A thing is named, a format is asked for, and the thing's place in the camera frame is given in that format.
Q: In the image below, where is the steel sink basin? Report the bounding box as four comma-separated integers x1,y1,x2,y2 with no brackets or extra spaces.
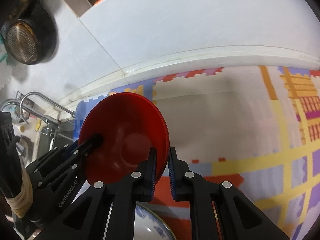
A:
14,118,74,167

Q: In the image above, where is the red bowl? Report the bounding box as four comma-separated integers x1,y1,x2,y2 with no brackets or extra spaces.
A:
78,92,170,184

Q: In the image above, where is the chrome sink faucet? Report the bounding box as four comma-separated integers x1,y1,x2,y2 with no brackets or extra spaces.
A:
0,91,75,151

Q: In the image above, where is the colourful patterned table mat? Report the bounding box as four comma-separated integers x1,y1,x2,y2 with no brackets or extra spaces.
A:
74,66,319,239

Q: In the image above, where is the black frying pan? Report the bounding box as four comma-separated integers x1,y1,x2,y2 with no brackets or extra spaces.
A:
1,0,57,65

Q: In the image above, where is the blue patterned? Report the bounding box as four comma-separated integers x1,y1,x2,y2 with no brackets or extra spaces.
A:
133,204,176,240

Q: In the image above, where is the person's left hand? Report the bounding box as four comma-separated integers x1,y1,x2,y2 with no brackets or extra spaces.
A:
5,166,33,218

